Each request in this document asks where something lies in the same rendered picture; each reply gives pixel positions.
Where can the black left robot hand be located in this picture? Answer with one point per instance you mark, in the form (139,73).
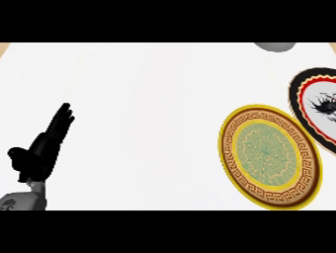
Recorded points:
(43,151)

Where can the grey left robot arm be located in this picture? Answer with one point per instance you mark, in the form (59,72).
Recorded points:
(21,200)

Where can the yellow-rimmed green patterned plate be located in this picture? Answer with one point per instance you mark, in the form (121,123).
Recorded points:
(269,156)

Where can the black-rimmed white plate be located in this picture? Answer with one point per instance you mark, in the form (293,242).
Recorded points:
(328,112)

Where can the grey rounded object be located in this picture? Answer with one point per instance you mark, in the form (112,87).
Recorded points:
(275,46)

